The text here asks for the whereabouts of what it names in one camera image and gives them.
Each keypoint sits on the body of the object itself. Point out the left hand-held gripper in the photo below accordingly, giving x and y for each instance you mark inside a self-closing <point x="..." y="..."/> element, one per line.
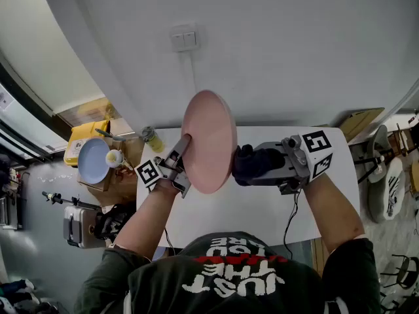
<point x="149" y="173"/>

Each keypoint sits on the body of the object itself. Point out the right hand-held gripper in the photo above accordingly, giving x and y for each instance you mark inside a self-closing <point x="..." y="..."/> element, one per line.
<point x="316" y="142"/>

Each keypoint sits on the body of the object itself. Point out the dark blue cloth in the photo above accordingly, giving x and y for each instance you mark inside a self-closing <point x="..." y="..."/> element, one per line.
<point x="252" y="165"/>

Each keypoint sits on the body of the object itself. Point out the big pink plate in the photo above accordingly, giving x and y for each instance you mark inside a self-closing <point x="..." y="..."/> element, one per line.
<point x="209" y="136"/>

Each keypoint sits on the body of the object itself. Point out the person's left forearm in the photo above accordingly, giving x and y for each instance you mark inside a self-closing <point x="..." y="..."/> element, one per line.
<point x="147" y="221"/>

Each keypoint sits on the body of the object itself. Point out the person's right forearm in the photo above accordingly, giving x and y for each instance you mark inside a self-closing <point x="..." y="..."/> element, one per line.
<point x="330" y="208"/>

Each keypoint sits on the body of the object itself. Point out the light blue plate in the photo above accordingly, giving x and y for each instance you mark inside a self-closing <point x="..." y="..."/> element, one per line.
<point x="91" y="160"/>

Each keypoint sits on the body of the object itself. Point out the yellow drink bottle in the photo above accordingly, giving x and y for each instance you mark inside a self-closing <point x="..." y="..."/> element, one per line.
<point x="153" y="139"/>

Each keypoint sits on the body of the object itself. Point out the white and yellow cup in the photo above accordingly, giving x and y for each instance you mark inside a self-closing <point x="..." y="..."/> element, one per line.
<point x="114" y="159"/>

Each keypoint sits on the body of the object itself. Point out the brown cardboard box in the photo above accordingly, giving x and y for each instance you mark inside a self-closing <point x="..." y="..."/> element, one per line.
<point x="124" y="188"/>

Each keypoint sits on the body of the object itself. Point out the green spatula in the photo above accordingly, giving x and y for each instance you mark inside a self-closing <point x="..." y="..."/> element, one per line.
<point x="109" y="135"/>

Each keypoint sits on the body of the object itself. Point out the flat cardboard sheet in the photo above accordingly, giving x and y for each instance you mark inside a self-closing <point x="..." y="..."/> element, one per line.
<point x="363" y="121"/>

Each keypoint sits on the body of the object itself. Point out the yellow plastic box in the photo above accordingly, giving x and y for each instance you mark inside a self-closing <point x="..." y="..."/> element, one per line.
<point x="85" y="132"/>

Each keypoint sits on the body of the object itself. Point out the black bag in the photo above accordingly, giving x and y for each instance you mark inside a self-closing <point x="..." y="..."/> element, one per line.
<point x="113" y="222"/>

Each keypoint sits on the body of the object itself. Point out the grey chair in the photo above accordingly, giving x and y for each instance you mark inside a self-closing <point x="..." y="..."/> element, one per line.
<point x="379" y="142"/>

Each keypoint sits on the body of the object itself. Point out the striped cushion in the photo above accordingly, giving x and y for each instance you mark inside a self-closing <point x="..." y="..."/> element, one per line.
<point x="393" y="188"/>

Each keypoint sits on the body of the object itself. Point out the black tripod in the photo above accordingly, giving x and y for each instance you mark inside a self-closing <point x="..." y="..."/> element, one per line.
<point x="70" y="201"/>

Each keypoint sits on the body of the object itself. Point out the person's dark printed T-shirt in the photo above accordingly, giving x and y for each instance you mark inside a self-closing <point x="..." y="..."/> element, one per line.
<point x="229" y="280"/>

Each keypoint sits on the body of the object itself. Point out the silver suitcase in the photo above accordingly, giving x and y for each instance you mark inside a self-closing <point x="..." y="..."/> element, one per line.
<point x="80" y="227"/>

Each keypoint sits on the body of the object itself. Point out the white wall switch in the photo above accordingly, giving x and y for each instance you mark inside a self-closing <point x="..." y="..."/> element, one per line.
<point x="185" y="39"/>

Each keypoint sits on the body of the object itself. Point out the black window frame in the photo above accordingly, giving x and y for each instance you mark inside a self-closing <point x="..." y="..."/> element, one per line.
<point x="29" y="93"/>

